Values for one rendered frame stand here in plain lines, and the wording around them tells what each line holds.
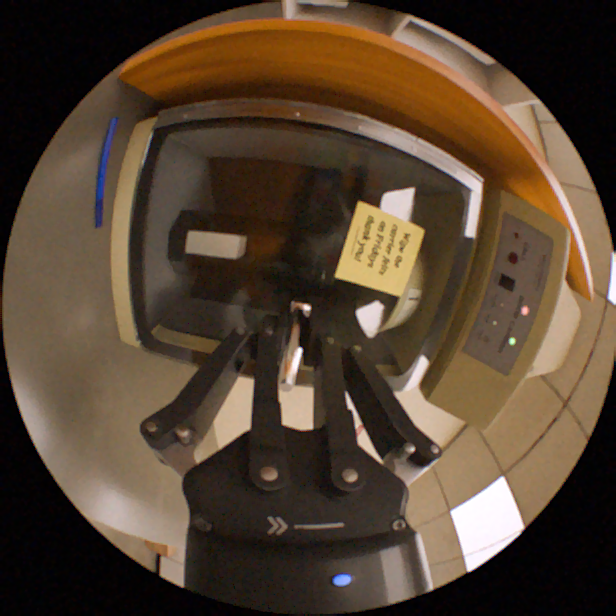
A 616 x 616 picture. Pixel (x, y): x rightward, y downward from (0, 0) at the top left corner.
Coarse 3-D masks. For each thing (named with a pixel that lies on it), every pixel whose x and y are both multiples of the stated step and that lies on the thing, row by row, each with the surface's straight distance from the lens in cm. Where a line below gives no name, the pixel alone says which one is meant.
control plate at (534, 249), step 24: (504, 216) 31; (504, 240) 30; (528, 240) 31; (552, 240) 33; (504, 264) 30; (528, 264) 31; (504, 288) 30; (528, 288) 31; (480, 312) 30; (504, 312) 30; (528, 312) 31; (480, 336) 30; (504, 336) 31; (480, 360) 31; (504, 360) 32
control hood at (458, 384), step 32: (544, 224) 33; (480, 256) 30; (480, 288) 30; (544, 288) 32; (544, 320) 32; (448, 352) 32; (448, 384) 33; (480, 384) 33; (512, 384) 34; (480, 416) 36
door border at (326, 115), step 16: (176, 112) 28; (192, 112) 27; (208, 112) 26; (224, 112) 25; (240, 112) 24; (256, 112) 24; (272, 112) 23; (288, 112) 23; (304, 112) 23; (320, 112) 23; (336, 112) 23; (352, 128) 23; (368, 128) 23; (384, 128) 24; (400, 144) 24; (416, 144) 25; (432, 160) 26; (448, 160) 27; (464, 176) 29; (480, 192) 30
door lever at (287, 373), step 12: (300, 300) 17; (300, 312) 17; (300, 324) 17; (288, 336) 18; (300, 336) 18; (288, 348) 18; (300, 348) 18; (288, 360) 19; (288, 372) 20; (288, 384) 20
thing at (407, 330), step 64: (192, 128) 26; (256, 128) 23; (320, 128) 22; (192, 192) 23; (256, 192) 21; (320, 192) 20; (384, 192) 22; (448, 192) 26; (128, 256) 28; (192, 256) 23; (256, 256) 21; (320, 256) 21; (448, 256) 26; (192, 320) 25; (256, 320) 23; (320, 320) 23; (384, 320) 24; (448, 320) 29
